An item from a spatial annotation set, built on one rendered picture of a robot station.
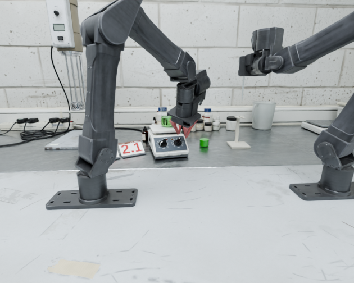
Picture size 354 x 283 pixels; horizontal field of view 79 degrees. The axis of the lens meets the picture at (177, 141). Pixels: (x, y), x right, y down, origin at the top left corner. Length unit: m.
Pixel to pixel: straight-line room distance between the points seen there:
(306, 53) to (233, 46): 0.79
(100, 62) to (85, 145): 0.18
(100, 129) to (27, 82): 1.09
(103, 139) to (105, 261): 0.23
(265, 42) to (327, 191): 0.44
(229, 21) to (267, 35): 0.69
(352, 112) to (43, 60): 1.41
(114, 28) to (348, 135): 0.55
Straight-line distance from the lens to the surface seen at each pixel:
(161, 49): 0.59
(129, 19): 0.52
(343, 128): 0.62
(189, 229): 0.45
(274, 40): 0.73
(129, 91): 1.34
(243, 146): 0.94
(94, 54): 0.49
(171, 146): 0.79
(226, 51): 1.38
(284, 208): 0.56
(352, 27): 0.63
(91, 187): 0.52
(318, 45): 0.65
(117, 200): 0.54
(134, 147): 0.85
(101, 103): 0.49
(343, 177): 0.64
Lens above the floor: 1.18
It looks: 17 degrees down
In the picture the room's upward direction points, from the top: straight up
